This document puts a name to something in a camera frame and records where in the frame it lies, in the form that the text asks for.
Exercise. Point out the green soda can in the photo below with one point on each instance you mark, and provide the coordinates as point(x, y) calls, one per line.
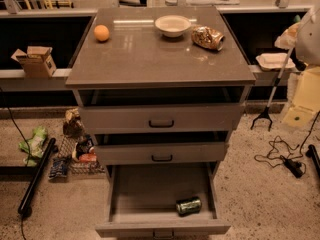
point(188, 206)

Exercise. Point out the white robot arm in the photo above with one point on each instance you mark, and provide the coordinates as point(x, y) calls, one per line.
point(308, 37)

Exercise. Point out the grey drawer cabinet with counter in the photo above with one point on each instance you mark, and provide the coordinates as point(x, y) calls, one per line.
point(139, 66)

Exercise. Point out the grey middle drawer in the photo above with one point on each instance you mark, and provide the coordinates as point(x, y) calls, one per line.
point(161, 153)

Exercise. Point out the grey drawer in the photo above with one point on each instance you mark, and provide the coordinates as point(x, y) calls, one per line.
point(161, 153)
point(149, 119)
point(142, 202)

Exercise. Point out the grey top drawer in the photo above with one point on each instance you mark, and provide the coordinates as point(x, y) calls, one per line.
point(149, 119)

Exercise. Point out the crushed brown snack can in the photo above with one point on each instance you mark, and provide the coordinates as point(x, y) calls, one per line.
point(207, 37)

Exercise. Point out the grey bottom drawer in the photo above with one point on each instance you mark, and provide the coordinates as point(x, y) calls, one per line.
point(142, 202)

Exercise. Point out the red and dark snack bags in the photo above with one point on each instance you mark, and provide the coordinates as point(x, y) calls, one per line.
point(84, 150)

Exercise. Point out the white bowl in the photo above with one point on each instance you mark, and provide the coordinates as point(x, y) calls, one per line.
point(172, 25)

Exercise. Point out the brown snack bag on floor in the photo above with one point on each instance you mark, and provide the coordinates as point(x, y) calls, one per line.
point(72, 126)

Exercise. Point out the orange fruit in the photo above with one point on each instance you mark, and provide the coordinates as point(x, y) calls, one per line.
point(101, 33)

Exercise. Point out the reacher grabber tool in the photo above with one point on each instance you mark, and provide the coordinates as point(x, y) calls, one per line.
point(265, 113)

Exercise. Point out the blue snack packet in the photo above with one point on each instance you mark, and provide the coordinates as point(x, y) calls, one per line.
point(59, 168)

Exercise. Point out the white styrofoam tray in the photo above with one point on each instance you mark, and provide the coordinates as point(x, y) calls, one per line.
point(274, 61)

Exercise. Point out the green chip bag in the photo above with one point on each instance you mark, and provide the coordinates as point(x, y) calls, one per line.
point(33, 147)

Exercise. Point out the cardboard box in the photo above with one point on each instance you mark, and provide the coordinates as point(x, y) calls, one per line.
point(37, 61)

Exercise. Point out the black floor bar right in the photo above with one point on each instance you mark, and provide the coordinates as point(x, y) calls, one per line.
point(312, 153)

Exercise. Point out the black floor bar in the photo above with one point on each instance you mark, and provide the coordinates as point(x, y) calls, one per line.
point(312, 153)
point(25, 205)

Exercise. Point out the black floor bar left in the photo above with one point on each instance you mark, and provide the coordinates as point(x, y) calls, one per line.
point(25, 205)

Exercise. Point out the wire basket on floor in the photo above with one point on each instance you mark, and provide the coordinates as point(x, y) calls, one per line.
point(89, 168)

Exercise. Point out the black power adapter with cable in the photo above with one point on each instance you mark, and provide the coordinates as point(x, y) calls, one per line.
point(273, 158)

